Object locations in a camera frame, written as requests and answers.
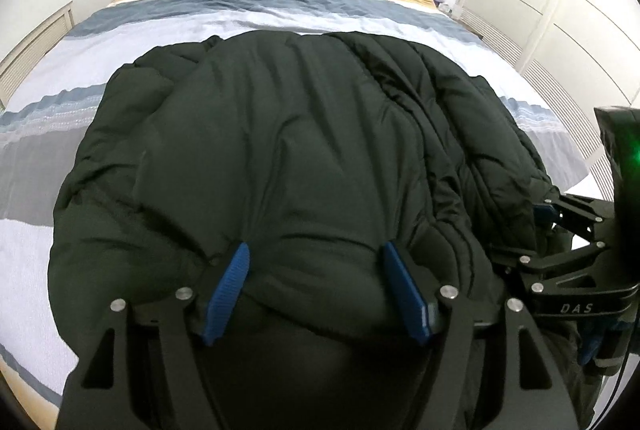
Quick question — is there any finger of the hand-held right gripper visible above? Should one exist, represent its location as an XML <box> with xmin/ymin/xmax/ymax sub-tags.
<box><xmin>531</xmin><ymin>195</ymin><xmax>620</xmax><ymax>241</ymax></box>
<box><xmin>490</xmin><ymin>240</ymin><xmax>623</xmax><ymax>285</ymax></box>

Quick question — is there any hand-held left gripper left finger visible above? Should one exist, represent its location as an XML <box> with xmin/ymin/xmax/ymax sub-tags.
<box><xmin>59</xmin><ymin>242</ymin><xmax>251</xmax><ymax>430</ymax></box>

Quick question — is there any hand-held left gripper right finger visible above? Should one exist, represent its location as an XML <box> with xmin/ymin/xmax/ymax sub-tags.
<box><xmin>382</xmin><ymin>241</ymin><xmax>576</xmax><ymax>430</ymax></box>

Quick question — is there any black puffer coat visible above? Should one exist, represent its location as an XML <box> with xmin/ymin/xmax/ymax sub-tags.
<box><xmin>47</xmin><ymin>30</ymin><xmax>591</xmax><ymax>430</ymax></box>

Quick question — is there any bed with striped duvet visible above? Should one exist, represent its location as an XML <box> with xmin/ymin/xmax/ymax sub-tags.
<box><xmin>0</xmin><ymin>0</ymin><xmax>593</xmax><ymax>430</ymax></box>

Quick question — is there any low white slatted cabinet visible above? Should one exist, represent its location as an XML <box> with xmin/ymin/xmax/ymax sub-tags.
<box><xmin>0</xmin><ymin>1</ymin><xmax>76</xmax><ymax>108</ymax></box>

